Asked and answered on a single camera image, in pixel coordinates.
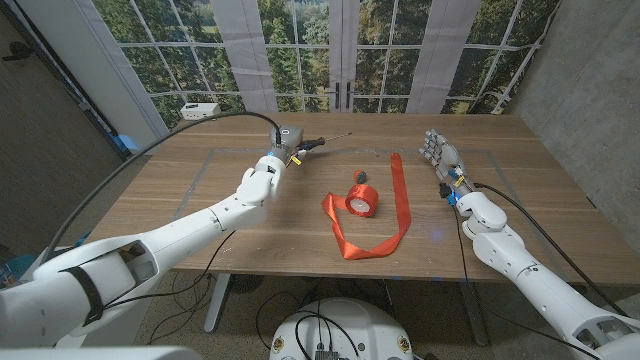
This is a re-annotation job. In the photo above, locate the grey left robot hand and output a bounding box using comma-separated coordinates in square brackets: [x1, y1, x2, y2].
[268, 124, 307, 165]

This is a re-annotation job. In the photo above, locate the blue black handled screwdriver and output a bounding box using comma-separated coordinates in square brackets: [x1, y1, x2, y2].
[294, 131, 353, 151]

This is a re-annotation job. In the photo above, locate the orange satin ribbon roll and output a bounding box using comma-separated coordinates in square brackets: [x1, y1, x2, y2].
[321, 152, 413, 261]

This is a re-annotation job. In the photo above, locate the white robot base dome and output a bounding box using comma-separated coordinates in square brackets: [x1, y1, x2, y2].
[268, 297, 415, 360]

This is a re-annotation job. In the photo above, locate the white power strip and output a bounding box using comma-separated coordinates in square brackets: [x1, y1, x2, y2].
[179, 102, 222, 122]

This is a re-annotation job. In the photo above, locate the printed window forest backdrop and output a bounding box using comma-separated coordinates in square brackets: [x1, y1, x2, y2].
[92, 0, 562, 132]

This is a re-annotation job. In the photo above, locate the black ribbed round object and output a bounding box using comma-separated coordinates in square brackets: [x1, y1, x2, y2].
[229, 273, 265, 295]

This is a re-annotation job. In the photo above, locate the white table leg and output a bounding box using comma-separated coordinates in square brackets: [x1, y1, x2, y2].
[203, 273, 232, 334]
[458, 281, 490, 347]

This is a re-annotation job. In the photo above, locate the teal plastic bin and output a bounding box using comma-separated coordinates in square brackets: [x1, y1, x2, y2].
[0, 252, 37, 289]

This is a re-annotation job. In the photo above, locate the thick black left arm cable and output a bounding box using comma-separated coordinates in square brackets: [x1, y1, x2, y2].
[39, 110, 284, 266]

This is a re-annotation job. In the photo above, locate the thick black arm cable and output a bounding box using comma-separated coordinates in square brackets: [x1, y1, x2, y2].
[39, 110, 284, 266]
[472, 182, 632, 319]

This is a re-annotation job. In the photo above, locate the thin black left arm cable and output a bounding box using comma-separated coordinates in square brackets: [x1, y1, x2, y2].
[102, 229, 237, 309]

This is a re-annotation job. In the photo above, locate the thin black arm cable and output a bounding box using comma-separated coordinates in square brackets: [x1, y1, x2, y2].
[102, 229, 237, 309]
[451, 203, 603, 360]

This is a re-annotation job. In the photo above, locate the black cable on robot base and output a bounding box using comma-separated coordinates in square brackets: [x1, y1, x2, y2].
[293, 299, 362, 360]

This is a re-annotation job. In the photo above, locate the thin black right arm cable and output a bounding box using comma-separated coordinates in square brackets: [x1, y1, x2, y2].
[451, 203, 603, 360]

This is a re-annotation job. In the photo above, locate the black diagonal wall rail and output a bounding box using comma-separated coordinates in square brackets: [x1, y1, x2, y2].
[4, 0, 124, 149]

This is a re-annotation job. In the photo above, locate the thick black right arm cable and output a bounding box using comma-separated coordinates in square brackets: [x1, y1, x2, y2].
[472, 182, 632, 319]

